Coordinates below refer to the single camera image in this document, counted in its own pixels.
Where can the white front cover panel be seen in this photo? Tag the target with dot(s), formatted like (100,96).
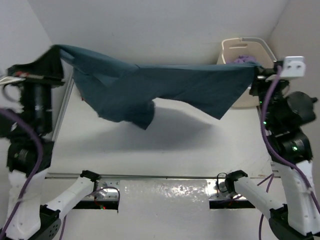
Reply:
(163,210)

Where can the cream plastic laundry basket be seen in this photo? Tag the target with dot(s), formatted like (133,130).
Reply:
(233,81)

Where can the lavender t shirt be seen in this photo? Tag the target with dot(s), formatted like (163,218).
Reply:
(241,59)

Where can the teal t shirt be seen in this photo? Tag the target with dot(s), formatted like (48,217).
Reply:
(121,92)

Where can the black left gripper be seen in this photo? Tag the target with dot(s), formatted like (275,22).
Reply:
(37,81)

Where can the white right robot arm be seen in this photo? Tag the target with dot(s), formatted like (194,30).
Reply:
(298,218)

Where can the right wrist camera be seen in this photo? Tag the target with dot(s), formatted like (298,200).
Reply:
(293,67)

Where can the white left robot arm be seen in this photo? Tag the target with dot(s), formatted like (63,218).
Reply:
(29,155)

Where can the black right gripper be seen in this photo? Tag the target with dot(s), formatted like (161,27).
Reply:
(269,77)

